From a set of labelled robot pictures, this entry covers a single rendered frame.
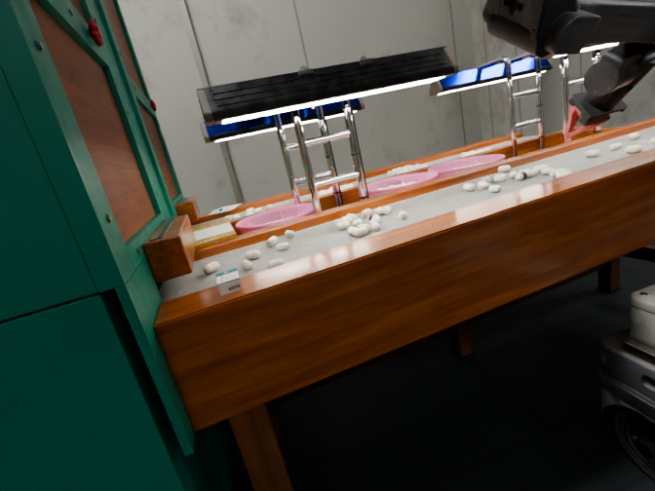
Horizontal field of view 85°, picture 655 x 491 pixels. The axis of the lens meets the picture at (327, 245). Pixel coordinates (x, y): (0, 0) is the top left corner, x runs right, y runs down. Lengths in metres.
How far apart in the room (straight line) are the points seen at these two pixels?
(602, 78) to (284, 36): 2.38
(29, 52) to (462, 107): 3.11
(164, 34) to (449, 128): 2.22
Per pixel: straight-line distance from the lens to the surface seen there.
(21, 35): 0.52
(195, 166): 2.81
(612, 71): 0.83
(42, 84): 0.50
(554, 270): 0.85
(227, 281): 0.57
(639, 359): 1.09
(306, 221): 0.98
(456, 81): 1.76
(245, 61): 2.87
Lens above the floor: 0.95
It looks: 16 degrees down
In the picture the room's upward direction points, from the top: 13 degrees counter-clockwise
